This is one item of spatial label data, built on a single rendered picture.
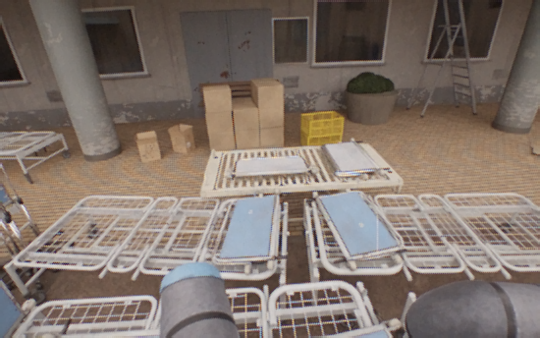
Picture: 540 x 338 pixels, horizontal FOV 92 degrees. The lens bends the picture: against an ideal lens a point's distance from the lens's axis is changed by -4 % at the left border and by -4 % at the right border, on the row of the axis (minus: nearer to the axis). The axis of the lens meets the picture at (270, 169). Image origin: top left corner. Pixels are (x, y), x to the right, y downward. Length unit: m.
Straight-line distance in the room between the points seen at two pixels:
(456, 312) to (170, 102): 6.71
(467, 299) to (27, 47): 8.01
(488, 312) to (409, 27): 7.14
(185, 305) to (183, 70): 6.39
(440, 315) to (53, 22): 5.04
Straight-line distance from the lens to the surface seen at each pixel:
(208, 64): 6.58
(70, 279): 3.10
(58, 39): 5.06
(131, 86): 7.13
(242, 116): 4.28
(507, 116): 6.81
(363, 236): 2.09
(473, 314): 0.59
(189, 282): 0.52
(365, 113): 5.99
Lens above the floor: 1.90
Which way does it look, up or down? 28 degrees down
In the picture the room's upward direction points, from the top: 2 degrees counter-clockwise
